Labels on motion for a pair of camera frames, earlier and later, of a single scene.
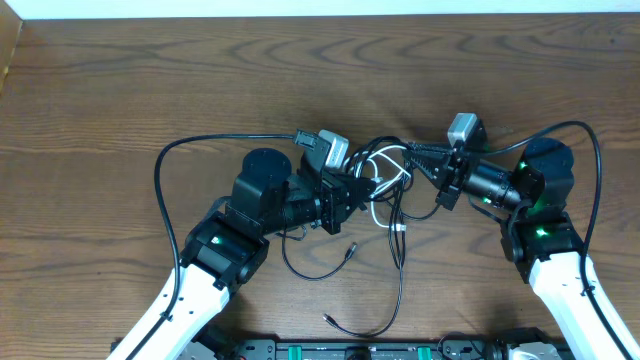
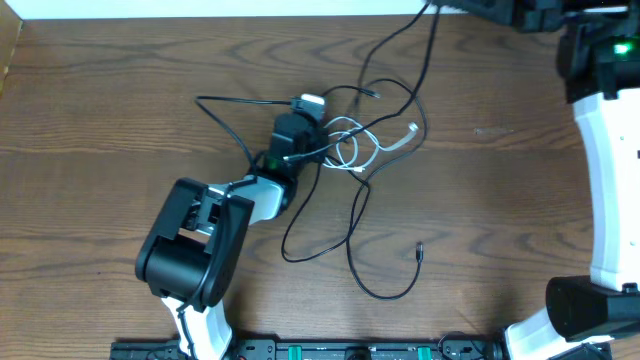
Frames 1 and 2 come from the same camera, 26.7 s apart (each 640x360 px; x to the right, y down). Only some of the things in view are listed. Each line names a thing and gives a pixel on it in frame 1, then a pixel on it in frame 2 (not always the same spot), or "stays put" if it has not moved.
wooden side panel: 10,29 stays put
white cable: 405,174 to 371,135
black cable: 399,217 to 357,215
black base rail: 372,348 stays put
